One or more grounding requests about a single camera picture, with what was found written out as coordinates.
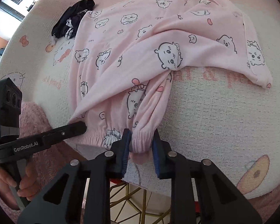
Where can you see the person's left hand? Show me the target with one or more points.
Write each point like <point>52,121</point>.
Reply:
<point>4,189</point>

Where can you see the pink printed pajama pants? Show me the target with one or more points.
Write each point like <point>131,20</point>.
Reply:
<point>130,51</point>

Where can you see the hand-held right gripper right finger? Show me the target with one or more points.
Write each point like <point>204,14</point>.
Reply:
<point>156,161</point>

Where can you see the dark navy striped garment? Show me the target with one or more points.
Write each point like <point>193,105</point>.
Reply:
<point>70,21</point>

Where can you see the person's pink fluffy clothing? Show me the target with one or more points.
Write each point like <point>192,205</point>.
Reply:
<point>44,168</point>

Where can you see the pink cat print blanket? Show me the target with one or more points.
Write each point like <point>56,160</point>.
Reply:
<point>212,121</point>

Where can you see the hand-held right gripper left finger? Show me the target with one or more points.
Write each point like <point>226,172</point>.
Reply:
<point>124,161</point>

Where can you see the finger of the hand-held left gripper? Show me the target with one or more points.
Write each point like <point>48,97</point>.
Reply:
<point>65,133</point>

